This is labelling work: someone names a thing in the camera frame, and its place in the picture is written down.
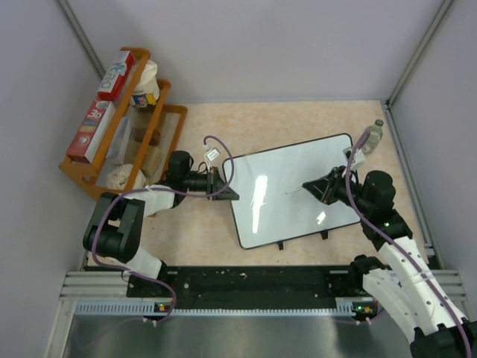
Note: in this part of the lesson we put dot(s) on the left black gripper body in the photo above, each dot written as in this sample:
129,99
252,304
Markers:
201,183

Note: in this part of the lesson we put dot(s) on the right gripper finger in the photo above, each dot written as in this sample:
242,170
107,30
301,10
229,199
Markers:
318,190
325,178

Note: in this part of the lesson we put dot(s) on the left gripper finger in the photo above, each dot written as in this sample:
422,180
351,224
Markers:
227,195
218,183

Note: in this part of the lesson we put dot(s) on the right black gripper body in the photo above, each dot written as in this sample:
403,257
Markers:
339,190

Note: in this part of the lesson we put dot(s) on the pink capped whiteboard marker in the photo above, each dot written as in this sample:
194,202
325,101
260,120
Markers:
294,190

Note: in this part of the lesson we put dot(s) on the white whiteboard black frame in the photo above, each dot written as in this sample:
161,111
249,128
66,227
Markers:
273,206

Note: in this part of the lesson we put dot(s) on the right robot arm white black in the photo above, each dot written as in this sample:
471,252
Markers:
398,278

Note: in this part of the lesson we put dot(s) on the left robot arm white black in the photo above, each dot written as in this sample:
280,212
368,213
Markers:
115,228

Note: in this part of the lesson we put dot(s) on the orange wooden shelf rack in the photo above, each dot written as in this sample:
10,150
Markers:
168,119

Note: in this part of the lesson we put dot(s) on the white crumpled bag lower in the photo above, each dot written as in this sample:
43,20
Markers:
119,176

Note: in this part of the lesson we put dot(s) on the clear plastic box on shelf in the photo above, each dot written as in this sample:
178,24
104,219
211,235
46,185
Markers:
118,146

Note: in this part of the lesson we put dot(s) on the red 3D toothpaste box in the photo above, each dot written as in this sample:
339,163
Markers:
85,144

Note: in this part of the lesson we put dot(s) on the red white toothpaste box upper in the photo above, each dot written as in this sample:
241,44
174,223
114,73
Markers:
115,76

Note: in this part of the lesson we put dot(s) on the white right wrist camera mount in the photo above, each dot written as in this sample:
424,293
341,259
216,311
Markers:
356,160

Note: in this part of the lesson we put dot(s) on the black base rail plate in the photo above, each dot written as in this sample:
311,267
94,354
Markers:
255,288

